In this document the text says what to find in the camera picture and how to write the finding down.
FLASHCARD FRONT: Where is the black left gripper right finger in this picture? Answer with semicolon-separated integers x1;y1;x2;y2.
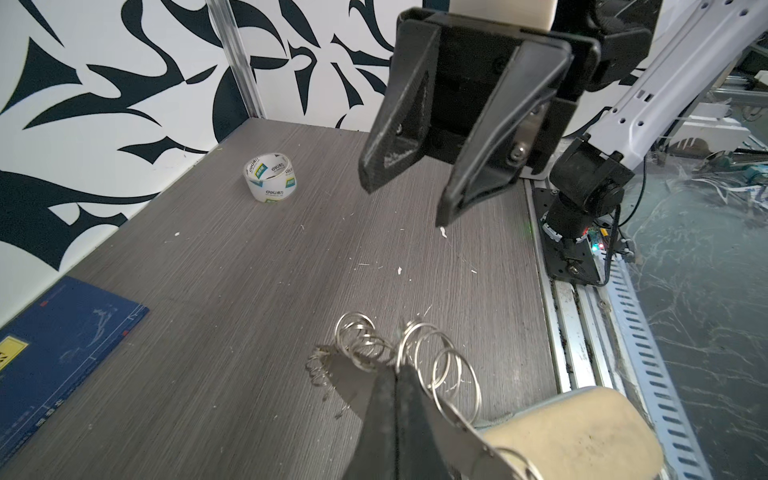
397;365;453;480

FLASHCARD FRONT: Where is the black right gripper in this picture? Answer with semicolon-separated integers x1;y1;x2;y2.
358;8;600;227

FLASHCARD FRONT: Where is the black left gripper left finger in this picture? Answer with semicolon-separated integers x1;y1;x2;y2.
343;367;398;479

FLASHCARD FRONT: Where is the silver keyring cluster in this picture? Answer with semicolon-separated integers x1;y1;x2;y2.
305;311;544;480

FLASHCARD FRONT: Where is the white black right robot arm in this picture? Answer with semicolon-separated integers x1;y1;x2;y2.
358;1;767;285

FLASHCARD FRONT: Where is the clear tape roll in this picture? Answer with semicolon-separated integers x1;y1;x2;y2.
243;153;297;203

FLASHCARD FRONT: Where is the beige glasses case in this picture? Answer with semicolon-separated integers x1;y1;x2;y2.
482;386;664;479

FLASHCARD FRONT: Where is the blue book yellow label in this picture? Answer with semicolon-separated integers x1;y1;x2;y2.
1;276;149;464

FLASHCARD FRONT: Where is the white slotted cable duct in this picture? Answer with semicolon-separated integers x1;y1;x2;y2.
600;257;712;479

